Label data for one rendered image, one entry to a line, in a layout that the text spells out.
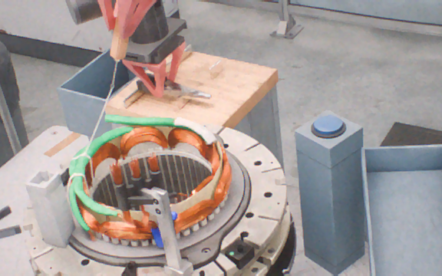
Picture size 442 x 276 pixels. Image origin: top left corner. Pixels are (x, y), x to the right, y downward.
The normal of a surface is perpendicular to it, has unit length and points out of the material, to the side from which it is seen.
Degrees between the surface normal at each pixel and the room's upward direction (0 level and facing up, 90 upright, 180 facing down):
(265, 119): 90
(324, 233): 90
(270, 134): 90
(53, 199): 90
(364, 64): 0
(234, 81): 0
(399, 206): 0
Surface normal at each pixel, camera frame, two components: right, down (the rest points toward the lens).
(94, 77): 0.84, 0.22
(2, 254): -0.12, -0.81
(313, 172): -0.76, 0.45
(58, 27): -0.50, 0.55
